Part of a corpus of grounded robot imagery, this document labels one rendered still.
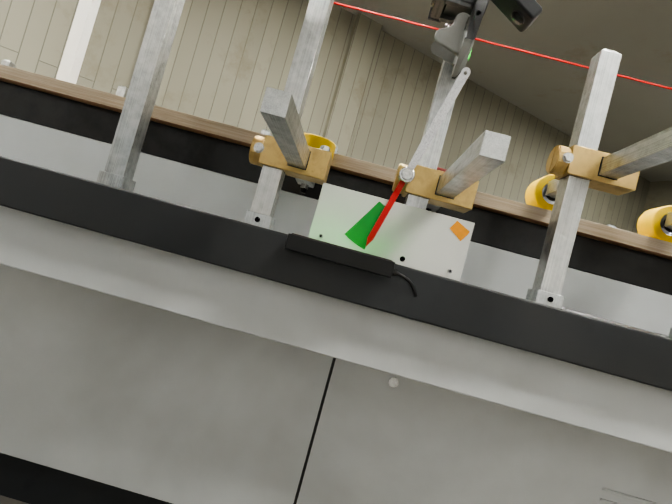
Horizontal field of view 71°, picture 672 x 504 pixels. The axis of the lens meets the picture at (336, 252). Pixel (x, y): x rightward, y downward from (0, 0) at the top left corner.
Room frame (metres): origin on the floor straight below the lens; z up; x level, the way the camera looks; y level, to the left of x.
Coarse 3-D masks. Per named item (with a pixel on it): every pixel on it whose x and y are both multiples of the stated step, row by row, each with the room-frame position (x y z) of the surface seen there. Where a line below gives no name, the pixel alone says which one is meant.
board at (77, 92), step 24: (0, 72) 1.00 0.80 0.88; (24, 72) 1.00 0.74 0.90; (72, 96) 1.00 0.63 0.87; (96, 96) 1.00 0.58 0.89; (120, 96) 0.99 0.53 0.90; (168, 120) 0.99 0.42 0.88; (192, 120) 0.99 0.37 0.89; (240, 144) 1.01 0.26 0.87; (336, 168) 0.99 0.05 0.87; (360, 168) 0.98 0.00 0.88; (384, 168) 0.97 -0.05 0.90; (480, 192) 0.97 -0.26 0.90; (528, 216) 0.96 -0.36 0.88; (600, 240) 0.99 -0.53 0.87; (624, 240) 0.96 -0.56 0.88; (648, 240) 0.96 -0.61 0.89
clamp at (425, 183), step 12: (420, 168) 0.78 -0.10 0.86; (396, 180) 0.78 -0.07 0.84; (420, 180) 0.78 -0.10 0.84; (432, 180) 0.78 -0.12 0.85; (408, 192) 0.78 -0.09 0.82; (420, 192) 0.78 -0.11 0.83; (432, 192) 0.78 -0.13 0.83; (468, 192) 0.77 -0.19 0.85; (432, 204) 0.82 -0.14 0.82; (444, 204) 0.79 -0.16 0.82; (456, 204) 0.78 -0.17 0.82; (468, 204) 0.77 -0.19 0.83
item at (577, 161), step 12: (552, 156) 0.80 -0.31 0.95; (564, 156) 0.77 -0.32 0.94; (576, 156) 0.77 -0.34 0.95; (588, 156) 0.77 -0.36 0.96; (600, 156) 0.77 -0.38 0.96; (552, 168) 0.78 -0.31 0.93; (564, 168) 0.78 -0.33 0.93; (576, 168) 0.77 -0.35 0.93; (588, 168) 0.77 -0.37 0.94; (600, 180) 0.77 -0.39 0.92; (612, 180) 0.77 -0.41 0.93; (624, 180) 0.77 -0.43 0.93; (636, 180) 0.77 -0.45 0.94; (612, 192) 0.81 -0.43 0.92; (624, 192) 0.79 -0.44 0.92
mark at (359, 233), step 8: (376, 208) 0.78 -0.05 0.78; (368, 216) 0.78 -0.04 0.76; (376, 216) 0.78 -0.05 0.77; (360, 224) 0.78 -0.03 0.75; (368, 224) 0.78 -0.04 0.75; (352, 232) 0.78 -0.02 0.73; (360, 232) 0.78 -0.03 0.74; (368, 232) 0.78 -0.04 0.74; (352, 240) 0.78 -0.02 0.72; (360, 240) 0.78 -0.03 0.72
